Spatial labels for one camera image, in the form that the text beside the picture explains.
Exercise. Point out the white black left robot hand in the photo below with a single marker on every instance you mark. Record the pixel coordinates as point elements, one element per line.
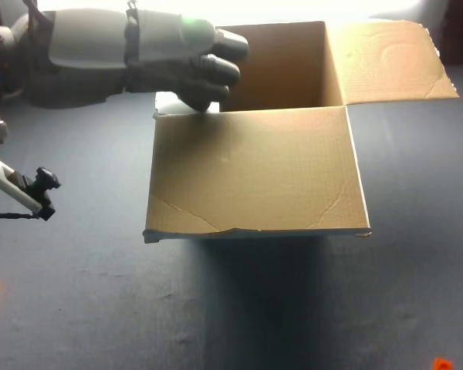
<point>92,38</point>

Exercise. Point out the cardboard box with flaps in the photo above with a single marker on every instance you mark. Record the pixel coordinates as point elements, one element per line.
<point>254,165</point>

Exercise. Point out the grey table cloth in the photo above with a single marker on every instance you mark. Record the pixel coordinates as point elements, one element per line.
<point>81,270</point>

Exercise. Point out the orange flat toy brick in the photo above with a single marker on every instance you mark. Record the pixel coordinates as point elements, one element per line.
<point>442,364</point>

